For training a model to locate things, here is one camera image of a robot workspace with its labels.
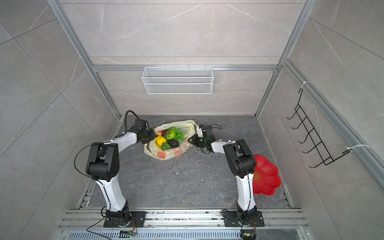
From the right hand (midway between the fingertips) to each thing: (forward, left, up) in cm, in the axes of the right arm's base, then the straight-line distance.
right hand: (188, 139), depth 100 cm
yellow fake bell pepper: (-1, +19, +2) cm, 19 cm away
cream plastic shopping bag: (+7, 0, +4) cm, 8 cm away
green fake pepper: (-5, +15, 0) cm, 16 cm away
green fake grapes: (+5, +7, -1) cm, 8 cm away
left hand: (+5, +23, +2) cm, 23 cm away
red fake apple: (+4, +20, +2) cm, 20 cm away
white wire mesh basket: (+31, +8, +25) cm, 41 cm away
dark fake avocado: (-3, +10, -1) cm, 10 cm away
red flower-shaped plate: (-26, -47, -5) cm, 54 cm away
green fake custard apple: (+1, +12, +4) cm, 13 cm away
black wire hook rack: (-29, -60, +26) cm, 71 cm away
